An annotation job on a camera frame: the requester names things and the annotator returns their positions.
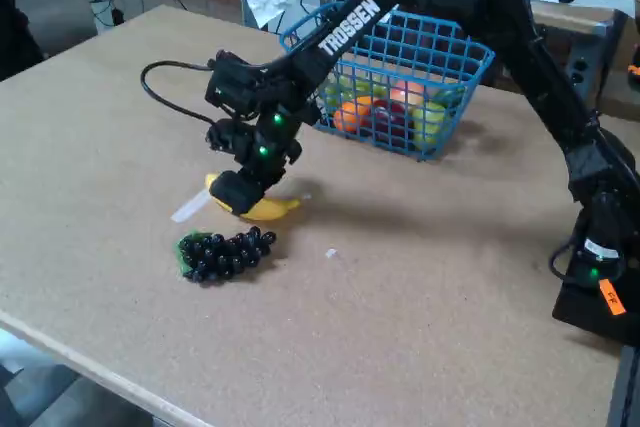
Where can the yellow toy banana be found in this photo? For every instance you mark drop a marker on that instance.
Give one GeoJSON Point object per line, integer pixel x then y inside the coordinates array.
{"type": "Point", "coordinates": [272, 209]}

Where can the long white tape strip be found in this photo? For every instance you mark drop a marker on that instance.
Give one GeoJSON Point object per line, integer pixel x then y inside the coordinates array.
{"type": "Point", "coordinates": [187, 209]}

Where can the black toy grapes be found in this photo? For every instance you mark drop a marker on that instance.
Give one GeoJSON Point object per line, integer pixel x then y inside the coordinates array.
{"type": "Point", "coordinates": [220, 257]}

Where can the orange toy fruit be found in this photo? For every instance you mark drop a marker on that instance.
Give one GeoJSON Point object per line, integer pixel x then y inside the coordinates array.
{"type": "Point", "coordinates": [350, 117]}

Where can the yellow-green toy fruit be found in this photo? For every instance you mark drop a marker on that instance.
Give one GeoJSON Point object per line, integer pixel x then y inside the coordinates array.
{"type": "Point", "coordinates": [345, 89]}

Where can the dark red toy pomegranate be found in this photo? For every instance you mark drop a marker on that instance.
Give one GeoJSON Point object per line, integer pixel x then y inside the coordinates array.
{"type": "Point", "coordinates": [387, 122]}

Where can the pink red toy peach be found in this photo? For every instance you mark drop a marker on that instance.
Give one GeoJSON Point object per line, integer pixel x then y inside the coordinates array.
{"type": "Point", "coordinates": [406, 94]}

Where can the dark green toy fruit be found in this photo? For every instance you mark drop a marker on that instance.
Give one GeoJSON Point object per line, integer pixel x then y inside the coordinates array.
{"type": "Point", "coordinates": [447, 96]}

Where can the black power adapter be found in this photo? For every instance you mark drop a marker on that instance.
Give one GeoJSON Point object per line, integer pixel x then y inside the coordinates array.
{"type": "Point", "coordinates": [118, 16]}

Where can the black office chair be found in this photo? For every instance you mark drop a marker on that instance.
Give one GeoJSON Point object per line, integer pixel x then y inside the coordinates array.
{"type": "Point", "coordinates": [15, 47]}

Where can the orange paper label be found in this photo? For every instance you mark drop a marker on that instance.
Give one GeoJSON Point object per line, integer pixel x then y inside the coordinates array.
{"type": "Point", "coordinates": [612, 297]}

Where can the small orange tag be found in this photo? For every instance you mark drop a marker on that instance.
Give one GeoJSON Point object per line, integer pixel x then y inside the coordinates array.
{"type": "Point", "coordinates": [635, 71]}

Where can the small black camera box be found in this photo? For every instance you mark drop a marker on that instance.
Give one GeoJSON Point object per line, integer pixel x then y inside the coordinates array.
{"type": "Point", "coordinates": [232, 89]}

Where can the wooden workbench with grey frame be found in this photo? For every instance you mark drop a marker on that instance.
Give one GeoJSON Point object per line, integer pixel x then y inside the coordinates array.
{"type": "Point", "coordinates": [600, 47]}

